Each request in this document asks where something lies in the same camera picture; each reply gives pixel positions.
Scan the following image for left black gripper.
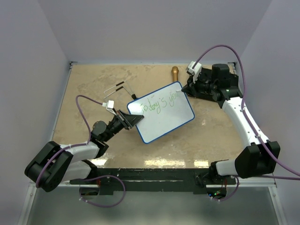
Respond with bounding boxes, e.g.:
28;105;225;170
103;109;143;142

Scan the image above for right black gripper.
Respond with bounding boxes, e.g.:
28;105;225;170
182;72;217;98

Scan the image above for blue framed whiteboard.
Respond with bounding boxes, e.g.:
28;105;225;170
127;81;195;144

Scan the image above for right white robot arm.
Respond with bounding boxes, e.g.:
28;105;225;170
182;61;280;184

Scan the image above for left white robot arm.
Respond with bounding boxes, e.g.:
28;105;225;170
24;110;144;192

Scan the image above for gold microphone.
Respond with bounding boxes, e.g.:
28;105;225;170
171;66;179;82

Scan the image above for black hard case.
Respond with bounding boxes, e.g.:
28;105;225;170
200;64;239;93

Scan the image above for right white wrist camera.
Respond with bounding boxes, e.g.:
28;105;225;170
186;61;202;83

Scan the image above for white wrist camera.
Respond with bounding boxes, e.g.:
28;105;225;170
102;100;116;115
186;61;202;83

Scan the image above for wire whiteboard stand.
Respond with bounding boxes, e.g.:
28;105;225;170
104;80;138;100

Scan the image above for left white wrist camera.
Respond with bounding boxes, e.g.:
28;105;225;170
102;100;116;115

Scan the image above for black base frame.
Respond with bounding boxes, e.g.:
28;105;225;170
69;167;236;196

